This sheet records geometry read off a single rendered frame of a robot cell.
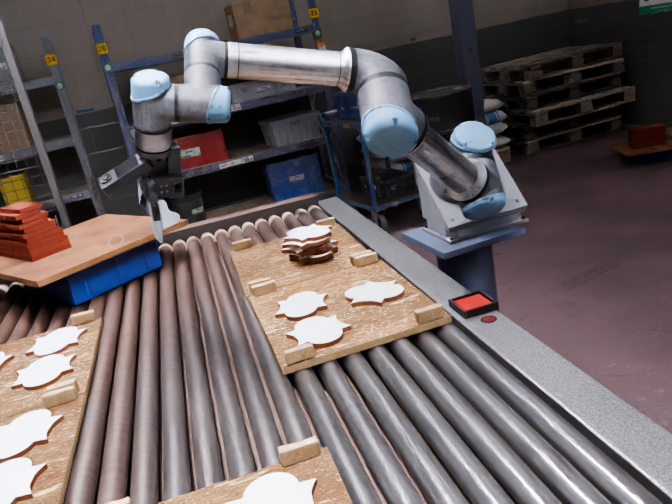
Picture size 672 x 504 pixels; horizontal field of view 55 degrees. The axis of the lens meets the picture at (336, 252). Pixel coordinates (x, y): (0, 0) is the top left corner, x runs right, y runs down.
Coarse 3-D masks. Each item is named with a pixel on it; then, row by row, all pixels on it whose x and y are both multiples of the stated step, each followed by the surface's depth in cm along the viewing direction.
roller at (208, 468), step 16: (176, 240) 227; (176, 256) 209; (176, 272) 195; (192, 288) 181; (192, 304) 166; (192, 320) 155; (192, 336) 145; (192, 352) 137; (192, 368) 130; (192, 384) 124; (208, 384) 127; (192, 400) 118; (208, 400) 118; (192, 416) 113; (208, 416) 112; (192, 432) 109; (208, 432) 107; (208, 448) 102; (208, 464) 98; (208, 480) 94
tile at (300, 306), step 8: (296, 296) 148; (304, 296) 147; (312, 296) 146; (320, 296) 145; (280, 304) 146; (288, 304) 145; (296, 304) 144; (304, 304) 143; (312, 304) 142; (320, 304) 141; (280, 312) 141; (288, 312) 140; (296, 312) 139; (304, 312) 139; (312, 312) 138; (296, 320) 138
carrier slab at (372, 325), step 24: (384, 264) 160; (288, 288) 157; (312, 288) 154; (336, 288) 151; (408, 288) 143; (264, 312) 146; (336, 312) 138; (360, 312) 136; (384, 312) 134; (408, 312) 131; (360, 336) 125; (384, 336) 124; (312, 360) 121
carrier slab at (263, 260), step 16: (336, 224) 202; (352, 240) 183; (240, 256) 189; (256, 256) 186; (272, 256) 184; (288, 256) 181; (336, 256) 173; (240, 272) 176; (256, 272) 173; (272, 272) 171; (288, 272) 168; (304, 272) 166; (320, 272) 164
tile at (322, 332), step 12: (300, 324) 133; (312, 324) 132; (324, 324) 131; (336, 324) 130; (348, 324) 129; (288, 336) 130; (300, 336) 128; (312, 336) 127; (324, 336) 126; (336, 336) 125
